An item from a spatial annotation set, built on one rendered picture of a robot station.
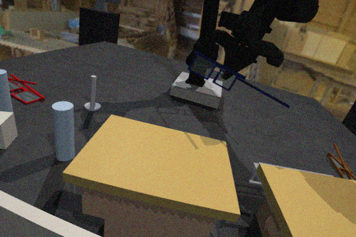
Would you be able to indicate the navy glasses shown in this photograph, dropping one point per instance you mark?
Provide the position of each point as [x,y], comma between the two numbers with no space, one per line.
[204,67]

